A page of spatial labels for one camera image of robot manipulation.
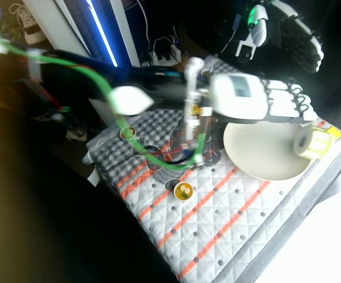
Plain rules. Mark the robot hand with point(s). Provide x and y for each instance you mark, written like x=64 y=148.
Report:
x=297 y=41
x=241 y=94

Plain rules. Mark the cream round plate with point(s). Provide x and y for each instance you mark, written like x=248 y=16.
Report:
x=262 y=153

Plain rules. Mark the white power strip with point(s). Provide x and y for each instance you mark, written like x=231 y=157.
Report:
x=164 y=59

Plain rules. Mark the yellow rectangular block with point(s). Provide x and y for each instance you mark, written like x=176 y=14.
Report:
x=335 y=133

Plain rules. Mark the small yellow cup lemon slices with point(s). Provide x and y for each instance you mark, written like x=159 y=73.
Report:
x=183 y=191

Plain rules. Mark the small brown cup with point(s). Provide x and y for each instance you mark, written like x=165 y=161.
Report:
x=128 y=131

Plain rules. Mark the grey quilt with orange stripes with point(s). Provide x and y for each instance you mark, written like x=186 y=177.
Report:
x=217 y=236

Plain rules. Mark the white sneaker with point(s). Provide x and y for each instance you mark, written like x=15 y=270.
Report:
x=76 y=134
x=29 y=26

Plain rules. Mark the white pillar with blue light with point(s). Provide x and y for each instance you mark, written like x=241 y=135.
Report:
x=70 y=29

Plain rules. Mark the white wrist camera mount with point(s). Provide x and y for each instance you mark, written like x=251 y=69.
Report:
x=245 y=51

